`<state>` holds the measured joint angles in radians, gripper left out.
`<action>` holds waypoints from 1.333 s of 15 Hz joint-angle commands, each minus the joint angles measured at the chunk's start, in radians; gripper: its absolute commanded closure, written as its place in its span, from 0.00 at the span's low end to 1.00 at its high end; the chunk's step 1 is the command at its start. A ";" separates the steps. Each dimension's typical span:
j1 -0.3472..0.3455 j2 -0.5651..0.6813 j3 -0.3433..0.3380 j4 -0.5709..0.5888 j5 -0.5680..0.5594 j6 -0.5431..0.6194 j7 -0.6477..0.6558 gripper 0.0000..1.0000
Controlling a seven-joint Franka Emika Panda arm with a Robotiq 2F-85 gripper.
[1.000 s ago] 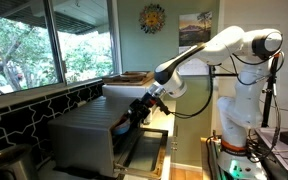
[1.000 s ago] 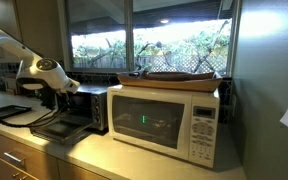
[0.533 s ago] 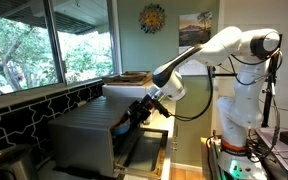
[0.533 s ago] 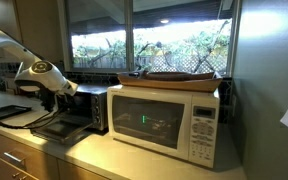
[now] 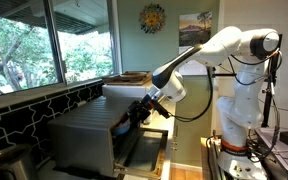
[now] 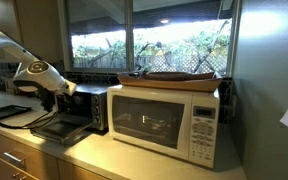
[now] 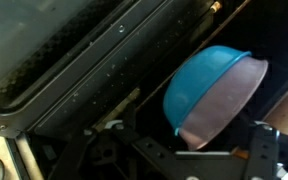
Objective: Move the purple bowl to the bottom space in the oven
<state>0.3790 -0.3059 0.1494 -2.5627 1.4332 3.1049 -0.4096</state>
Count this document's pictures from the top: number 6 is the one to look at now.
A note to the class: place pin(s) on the window frame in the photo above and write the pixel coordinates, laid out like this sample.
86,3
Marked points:
128,33

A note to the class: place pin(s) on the wooden base cabinet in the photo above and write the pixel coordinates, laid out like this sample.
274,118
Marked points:
40,165

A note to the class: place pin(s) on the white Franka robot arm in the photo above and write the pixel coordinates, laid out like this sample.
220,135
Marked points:
47,75

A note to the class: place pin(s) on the outdoor ceiling light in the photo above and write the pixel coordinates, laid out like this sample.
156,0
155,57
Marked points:
164,21

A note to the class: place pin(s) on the wooden wall cabinet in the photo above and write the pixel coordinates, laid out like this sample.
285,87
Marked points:
40,30

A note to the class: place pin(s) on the silver oven knob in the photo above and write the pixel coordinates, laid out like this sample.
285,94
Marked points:
97,120
95,100
96,110

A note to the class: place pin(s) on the black baking tray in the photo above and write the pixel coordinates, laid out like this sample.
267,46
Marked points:
9,111

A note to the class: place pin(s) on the wooden serving tray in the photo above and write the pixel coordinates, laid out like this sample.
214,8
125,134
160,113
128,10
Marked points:
184,85

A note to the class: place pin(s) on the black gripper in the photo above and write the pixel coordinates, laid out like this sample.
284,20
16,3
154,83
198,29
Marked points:
48,99

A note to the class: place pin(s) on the white microwave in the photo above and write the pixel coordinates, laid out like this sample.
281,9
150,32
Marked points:
150,123

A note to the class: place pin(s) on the silver toaster oven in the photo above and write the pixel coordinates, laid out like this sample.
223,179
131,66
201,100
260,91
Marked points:
84,91

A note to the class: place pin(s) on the dark wooden dish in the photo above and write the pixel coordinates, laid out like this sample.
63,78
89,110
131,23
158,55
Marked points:
177,75

